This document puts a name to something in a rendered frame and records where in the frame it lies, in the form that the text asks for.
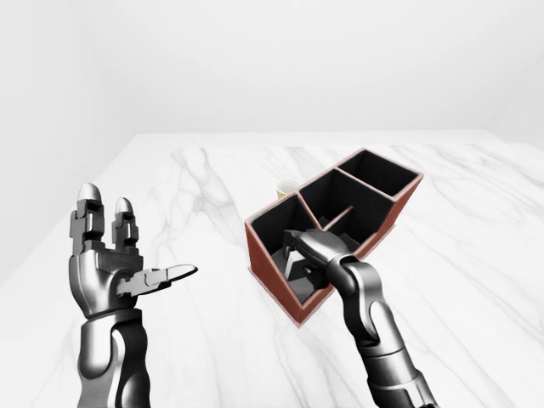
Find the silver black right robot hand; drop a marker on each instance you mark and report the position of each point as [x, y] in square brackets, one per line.
[319, 246]

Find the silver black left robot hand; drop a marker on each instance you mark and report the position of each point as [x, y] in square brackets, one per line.
[91, 272]

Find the grey book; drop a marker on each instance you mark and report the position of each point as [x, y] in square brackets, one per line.
[304, 291]

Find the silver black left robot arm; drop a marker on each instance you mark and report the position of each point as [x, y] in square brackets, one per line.
[95, 361]

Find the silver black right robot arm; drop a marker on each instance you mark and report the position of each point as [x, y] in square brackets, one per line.
[382, 336]

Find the red-brown desk caddy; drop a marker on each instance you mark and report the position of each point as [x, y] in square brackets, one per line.
[272, 255]

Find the white and yellow mug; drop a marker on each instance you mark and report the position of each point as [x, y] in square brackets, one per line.
[286, 187]

